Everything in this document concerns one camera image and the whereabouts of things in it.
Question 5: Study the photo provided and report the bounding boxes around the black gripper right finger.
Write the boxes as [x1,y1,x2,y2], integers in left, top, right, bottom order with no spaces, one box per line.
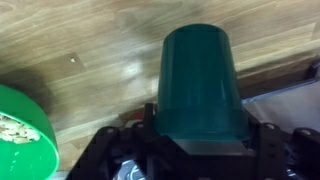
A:
[245,112,320,180]

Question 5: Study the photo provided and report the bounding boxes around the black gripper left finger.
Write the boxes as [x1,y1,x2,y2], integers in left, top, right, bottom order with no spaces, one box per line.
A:
[66,102,201,180]

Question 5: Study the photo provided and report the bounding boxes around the dark green plastic cup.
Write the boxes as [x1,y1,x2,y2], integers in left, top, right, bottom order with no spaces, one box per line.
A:
[153,23,251,142]

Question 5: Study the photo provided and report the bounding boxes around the bright green bowl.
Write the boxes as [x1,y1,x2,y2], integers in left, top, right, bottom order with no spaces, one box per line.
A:
[0,84,60,180]

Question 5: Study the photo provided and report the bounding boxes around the beige food pieces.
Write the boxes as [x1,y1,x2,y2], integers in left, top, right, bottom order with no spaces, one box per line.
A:
[0,114,42,145]

